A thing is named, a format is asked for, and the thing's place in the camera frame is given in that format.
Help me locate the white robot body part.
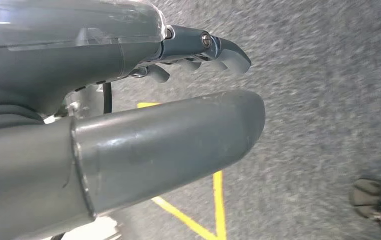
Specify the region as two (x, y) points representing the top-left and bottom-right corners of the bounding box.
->
(43, 215), (122, 240)

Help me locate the yellow floor tape square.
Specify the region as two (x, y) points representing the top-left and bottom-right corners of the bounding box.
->
(136, 101), (228, 240)

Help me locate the dark grey floor object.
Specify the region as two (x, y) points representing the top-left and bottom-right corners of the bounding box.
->
(348, 178), (381, 240)

